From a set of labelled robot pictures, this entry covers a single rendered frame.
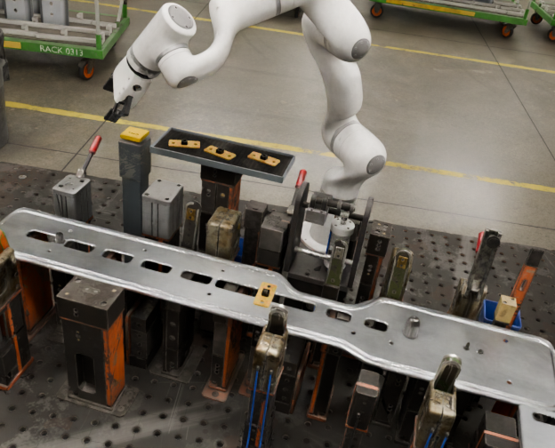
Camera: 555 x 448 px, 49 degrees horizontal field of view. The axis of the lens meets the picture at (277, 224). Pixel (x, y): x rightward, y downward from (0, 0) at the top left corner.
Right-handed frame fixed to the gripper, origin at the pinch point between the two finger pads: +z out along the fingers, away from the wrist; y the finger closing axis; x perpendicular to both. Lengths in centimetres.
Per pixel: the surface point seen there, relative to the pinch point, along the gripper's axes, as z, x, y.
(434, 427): -35, -46, -84
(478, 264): -42, -69, -50
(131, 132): 15.5, -14.1, 6.5
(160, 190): 7.0, -16.6, -16.5
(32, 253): 26.2, 7.8, -30.0
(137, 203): 29.8, -23.1, -6.4
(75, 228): 25.8, -2.5, -21.3
